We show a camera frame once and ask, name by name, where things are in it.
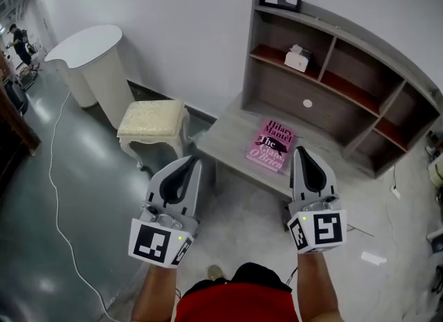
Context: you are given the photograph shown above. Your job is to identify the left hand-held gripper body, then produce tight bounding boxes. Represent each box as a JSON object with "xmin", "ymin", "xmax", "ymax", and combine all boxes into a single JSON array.
[{"xmin": 128, "ymin": 201, "xmax": 201, "ymax": 269}]

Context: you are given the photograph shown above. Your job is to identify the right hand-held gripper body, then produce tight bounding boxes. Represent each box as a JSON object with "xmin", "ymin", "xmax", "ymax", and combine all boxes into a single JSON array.
[{"xmin": 287, "ymin": 195, "xmax": 348, "ymax": 255}]

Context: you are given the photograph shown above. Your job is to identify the grey wooden shelf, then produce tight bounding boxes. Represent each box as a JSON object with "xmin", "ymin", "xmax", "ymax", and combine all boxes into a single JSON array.
[{"xmin": 241, "ymin": 0, "xmax": 442, "ymax": 179}]

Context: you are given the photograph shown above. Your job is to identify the white pack of tissues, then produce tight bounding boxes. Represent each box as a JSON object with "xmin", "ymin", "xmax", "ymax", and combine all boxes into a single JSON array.
[{"xmin": 284, "ymin": 44, "xmax": 314, "ymax": 73}]

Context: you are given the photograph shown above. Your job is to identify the person's right forearm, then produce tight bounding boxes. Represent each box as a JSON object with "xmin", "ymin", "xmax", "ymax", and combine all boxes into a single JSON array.
[{"xmin": 295, "ymin": 248, "xmax": 343, "ymax": 322}]

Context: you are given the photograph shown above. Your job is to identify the person's left forearm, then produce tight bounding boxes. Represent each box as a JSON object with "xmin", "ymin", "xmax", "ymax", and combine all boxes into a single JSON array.
[{"xmin": 130, "ymin": 263, "xmax": 181, "ymax": 322}]

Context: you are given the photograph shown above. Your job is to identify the pink book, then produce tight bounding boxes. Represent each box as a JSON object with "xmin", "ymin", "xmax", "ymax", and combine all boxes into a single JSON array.
[{"xmin": 244, "ymin": 118, "xmax": 296, "ymax": 173}]

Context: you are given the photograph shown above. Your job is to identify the white paper sheet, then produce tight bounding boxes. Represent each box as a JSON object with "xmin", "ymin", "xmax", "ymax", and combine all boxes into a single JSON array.
[{"xmin": 360, "ymin": 251, "xmax": 388, "ymax": 266}]

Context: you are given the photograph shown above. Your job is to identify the grey low table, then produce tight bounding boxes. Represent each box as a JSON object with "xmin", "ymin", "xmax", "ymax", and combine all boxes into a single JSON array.
[{"xmin": 195, "ymin": 91, "xmax": 349, "ymax": 211}]

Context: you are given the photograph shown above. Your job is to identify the cream upholstered stool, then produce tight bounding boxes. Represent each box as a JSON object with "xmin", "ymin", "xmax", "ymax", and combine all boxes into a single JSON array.
[{"xmin": 116, "ymin": 99, "xmax": 191, "ymax": 173}]

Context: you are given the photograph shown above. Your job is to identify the person's shoe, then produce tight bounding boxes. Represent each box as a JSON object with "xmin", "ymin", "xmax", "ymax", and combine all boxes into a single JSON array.
[{"xmin": 206, "ymin": 264, "xmax": 226, "ymax": 281}]

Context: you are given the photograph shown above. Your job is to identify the person's black shorts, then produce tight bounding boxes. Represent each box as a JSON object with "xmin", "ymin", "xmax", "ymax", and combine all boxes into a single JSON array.
[{"xmin": 232, "ymin": 261, "xmax": 293, "ymax": 293}]

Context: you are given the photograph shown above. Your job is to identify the person's red shirt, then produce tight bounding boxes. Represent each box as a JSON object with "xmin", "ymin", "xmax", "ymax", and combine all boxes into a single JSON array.
[{"xmin": 179, "ymin": 278, "xmax": 296, "ymax": 322}]

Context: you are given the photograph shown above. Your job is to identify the white round counter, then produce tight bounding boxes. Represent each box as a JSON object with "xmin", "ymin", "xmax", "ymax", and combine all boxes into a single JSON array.
[{"xmin": 44, "ymin": 24, "xmax": 136, "ymax": 130}]

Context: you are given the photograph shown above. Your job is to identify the brown wooden cabinet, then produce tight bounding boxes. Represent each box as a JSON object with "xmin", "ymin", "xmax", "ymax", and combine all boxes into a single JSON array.
[{"xmin": 0, "ymin": 80, "xmax": 42, "ymax": 199}]

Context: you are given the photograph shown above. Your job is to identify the black chair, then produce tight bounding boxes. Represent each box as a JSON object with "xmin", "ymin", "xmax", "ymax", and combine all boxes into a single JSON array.
[{"xmin": 2, "ymin": 78, "xmax": 29, "ymax": 116}]

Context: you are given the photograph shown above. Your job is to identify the white floor cable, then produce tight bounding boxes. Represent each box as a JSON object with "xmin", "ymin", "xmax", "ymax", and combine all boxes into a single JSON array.
[{"xmin": 47, "ymin": 91, "xmax": 112, "ymax": 322}]

